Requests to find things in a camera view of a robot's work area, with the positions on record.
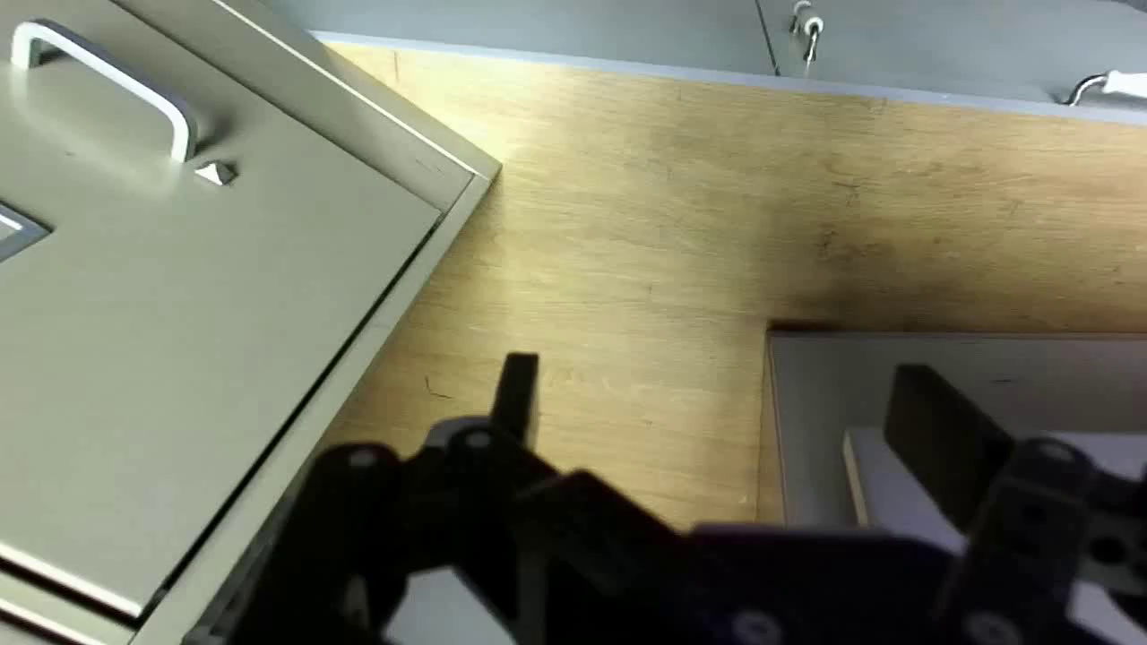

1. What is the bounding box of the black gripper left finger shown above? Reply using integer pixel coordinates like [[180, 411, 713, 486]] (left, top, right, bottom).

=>
[[225, 352, 699, 645]]

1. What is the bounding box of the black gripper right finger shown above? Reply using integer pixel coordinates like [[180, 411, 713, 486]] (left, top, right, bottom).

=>
[[887, 362, 1147, 645]]

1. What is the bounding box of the grey drawer with label holder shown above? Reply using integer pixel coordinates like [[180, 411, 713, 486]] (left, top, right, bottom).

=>
[[0, 0, 447, 620]]

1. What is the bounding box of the small grey metal file cabinet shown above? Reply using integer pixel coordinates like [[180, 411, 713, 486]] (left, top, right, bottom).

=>
[[0, 0, 501, 645]]

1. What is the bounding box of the light grey side desk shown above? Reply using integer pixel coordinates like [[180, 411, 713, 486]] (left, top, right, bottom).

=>
[[765, 324, 1147, 565]]

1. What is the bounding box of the small metal key lock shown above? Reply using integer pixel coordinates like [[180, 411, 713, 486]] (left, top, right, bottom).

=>
[[785, 0, 832, 70]]

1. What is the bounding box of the white wire drawer handle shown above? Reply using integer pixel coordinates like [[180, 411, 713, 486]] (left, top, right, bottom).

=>
[[6, 17, 239, 191]]

